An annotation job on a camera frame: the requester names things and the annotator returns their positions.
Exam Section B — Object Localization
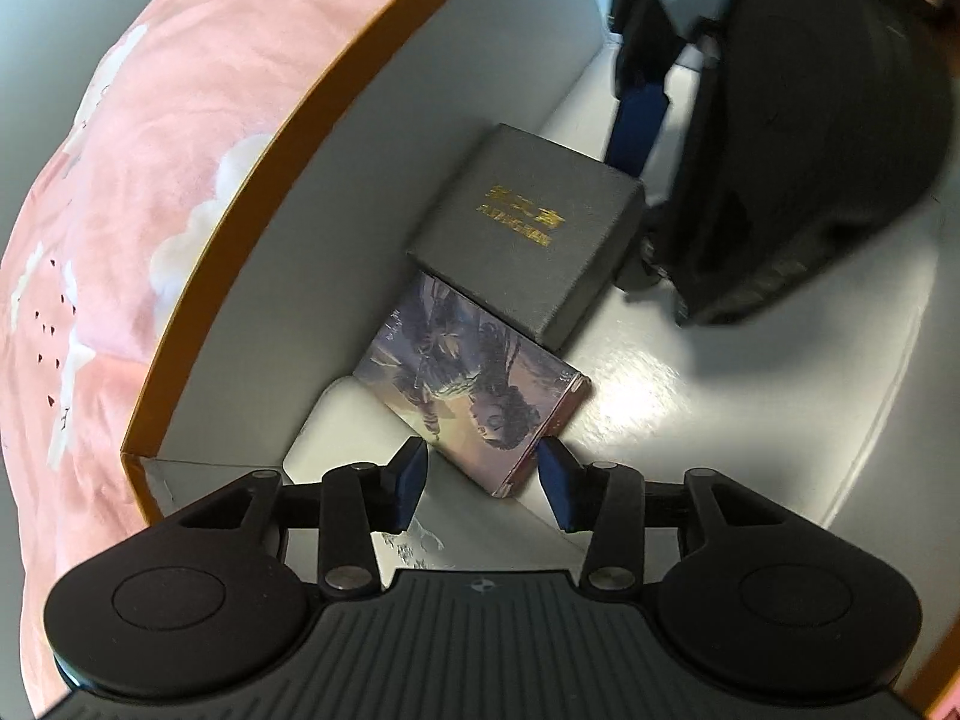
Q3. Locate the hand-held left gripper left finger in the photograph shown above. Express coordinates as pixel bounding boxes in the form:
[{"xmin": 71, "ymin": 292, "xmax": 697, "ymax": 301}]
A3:
[{"xmin": 169, "ymin": 436, "xmax": 430, "ymax": 595}]

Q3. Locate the pink cloud-print blanket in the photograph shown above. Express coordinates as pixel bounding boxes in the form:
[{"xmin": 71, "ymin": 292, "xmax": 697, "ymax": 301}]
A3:
[{"xmin": 0, "ymin": 0, "xmax": 518, "ymax": 720}]

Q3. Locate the orange cardboard box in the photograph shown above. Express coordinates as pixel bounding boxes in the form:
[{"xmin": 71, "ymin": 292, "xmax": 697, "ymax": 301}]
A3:
[{"xmin": 120, "ymin": 0, "xmax": 960, "ymax": 720}]

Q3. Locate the grey gift box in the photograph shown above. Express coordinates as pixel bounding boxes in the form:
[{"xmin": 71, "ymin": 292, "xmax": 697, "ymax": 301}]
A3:
[{"xmin": 405, "ymin": 122, "xmax": 647, "ymax": 353}]

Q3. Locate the long white box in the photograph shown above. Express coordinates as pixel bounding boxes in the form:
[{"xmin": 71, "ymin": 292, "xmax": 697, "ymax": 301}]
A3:
[{"xmin": 283, "ymin": 375, "xmax": 458, "ymax": 590}]

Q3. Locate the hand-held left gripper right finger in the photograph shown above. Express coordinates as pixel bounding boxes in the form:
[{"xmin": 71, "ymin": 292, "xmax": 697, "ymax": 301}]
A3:
[{"xmin": 536, "ymin": 439, "xmax": 785, "ymax": 593}]

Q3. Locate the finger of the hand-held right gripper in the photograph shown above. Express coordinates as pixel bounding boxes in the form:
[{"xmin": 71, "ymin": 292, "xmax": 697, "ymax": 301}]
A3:
[
  {"xmin": 606, "ymin": 0, "xmax": 721, "ymax": 173},
  {"xmin": 616, "ymin": 229, "xmax": 668, "ymax": 295}
]

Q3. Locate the illustrated card box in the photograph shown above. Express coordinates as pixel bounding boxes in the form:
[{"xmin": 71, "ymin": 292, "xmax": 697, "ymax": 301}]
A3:
[{"xmin": 352, "ymin": 270, "xmax": 592, "ymax": 500}]

